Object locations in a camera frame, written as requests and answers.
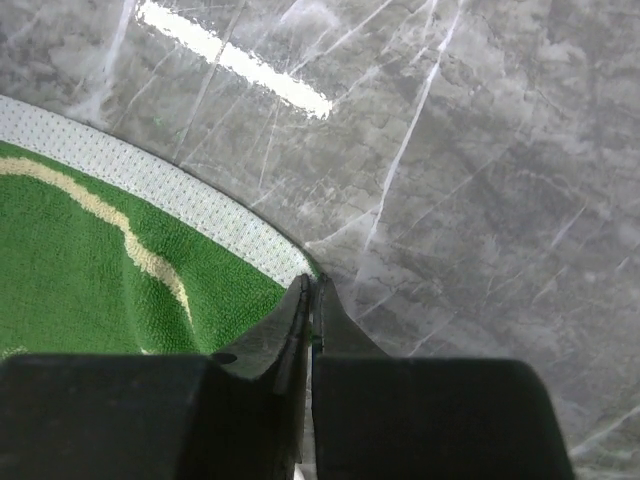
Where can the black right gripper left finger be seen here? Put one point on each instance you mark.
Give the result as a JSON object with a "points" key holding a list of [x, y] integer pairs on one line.
{"points": [[267, 366]]}

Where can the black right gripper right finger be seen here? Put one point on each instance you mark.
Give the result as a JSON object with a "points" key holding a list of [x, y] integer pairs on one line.
{"points": [[333, 330]]}

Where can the yellow green patterned towel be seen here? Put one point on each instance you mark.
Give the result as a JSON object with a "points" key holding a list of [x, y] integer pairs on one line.
{"points": [[107, 249]]}

